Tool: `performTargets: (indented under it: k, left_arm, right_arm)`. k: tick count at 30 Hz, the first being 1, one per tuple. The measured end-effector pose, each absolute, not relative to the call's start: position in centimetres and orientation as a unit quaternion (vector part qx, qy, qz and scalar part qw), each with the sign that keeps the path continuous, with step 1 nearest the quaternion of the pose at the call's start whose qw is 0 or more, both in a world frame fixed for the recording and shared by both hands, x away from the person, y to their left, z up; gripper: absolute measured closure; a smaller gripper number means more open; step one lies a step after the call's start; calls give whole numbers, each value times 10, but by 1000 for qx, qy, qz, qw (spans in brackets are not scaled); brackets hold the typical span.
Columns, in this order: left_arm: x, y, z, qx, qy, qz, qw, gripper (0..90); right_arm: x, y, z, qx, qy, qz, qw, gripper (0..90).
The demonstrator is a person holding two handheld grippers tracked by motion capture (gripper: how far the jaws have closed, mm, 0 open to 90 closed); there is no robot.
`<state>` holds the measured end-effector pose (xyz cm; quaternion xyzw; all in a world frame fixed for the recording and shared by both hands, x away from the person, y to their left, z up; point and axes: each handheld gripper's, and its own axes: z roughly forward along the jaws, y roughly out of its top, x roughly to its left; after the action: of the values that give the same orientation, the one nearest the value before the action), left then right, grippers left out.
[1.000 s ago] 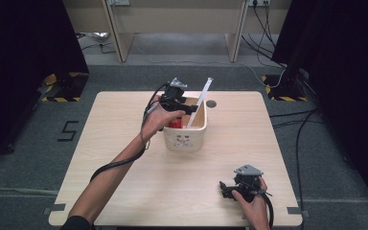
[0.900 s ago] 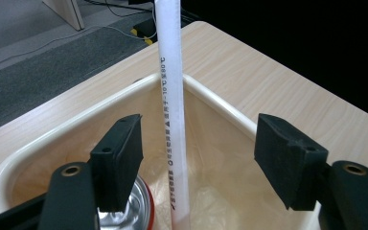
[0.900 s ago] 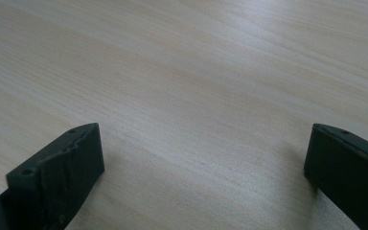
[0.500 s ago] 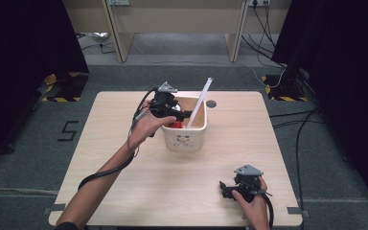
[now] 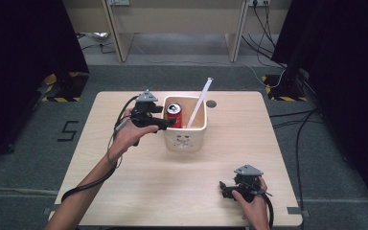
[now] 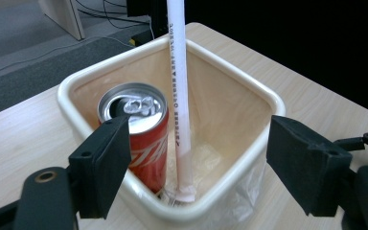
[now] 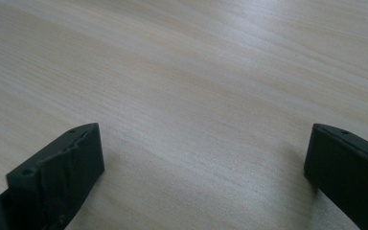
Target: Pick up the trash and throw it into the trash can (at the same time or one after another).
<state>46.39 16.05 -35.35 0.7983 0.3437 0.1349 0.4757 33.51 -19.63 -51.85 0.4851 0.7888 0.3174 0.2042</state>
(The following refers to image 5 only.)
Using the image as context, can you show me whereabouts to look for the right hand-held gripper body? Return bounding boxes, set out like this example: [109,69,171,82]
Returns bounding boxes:
[231,164,265,203]

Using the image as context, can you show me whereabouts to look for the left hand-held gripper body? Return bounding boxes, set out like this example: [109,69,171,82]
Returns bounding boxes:
[129,89,165,128]

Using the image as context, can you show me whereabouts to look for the red soda can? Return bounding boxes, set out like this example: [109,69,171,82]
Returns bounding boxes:
[164,102,184,129]

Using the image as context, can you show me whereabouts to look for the cream square bin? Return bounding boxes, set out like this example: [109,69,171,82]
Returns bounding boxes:
[160,95,209,152]

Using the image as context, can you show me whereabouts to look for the white plastic straw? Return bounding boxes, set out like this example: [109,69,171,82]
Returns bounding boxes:
[185,77,215,129]

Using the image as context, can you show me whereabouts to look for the person's left hand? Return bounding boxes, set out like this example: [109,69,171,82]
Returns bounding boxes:
[107,107,160,161]

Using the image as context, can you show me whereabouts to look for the person's right hand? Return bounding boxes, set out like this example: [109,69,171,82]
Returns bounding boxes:
[231,176,270,225]

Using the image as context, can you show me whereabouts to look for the stand base with striped tape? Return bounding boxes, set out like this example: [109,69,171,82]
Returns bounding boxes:
[261,73,310,103]
[40,71,91,104]

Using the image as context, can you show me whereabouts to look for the light wooden desk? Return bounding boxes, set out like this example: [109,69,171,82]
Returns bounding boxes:
[61,0,293,64]

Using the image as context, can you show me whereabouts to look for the black curtain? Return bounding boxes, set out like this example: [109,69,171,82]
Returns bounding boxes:
[0,0,91,172]
[270,0,368,221]

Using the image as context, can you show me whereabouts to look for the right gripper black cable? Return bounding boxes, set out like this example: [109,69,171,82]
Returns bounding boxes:
[256,188,275,230]

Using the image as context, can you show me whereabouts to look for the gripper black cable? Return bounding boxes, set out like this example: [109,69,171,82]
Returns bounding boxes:
[60,94,141,203]
[256,188,275,230]

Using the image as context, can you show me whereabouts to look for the black floor cables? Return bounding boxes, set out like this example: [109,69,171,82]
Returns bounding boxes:
[268,107,321,230]

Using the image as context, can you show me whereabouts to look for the thin black floor cable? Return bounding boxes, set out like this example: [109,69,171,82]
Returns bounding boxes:
[76,33,118,56]

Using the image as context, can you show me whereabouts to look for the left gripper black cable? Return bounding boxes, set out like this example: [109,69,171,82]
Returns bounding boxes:
[60,94,141,203]

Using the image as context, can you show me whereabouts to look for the black cables from socket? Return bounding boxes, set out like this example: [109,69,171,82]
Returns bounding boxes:
[241,0,289,70]

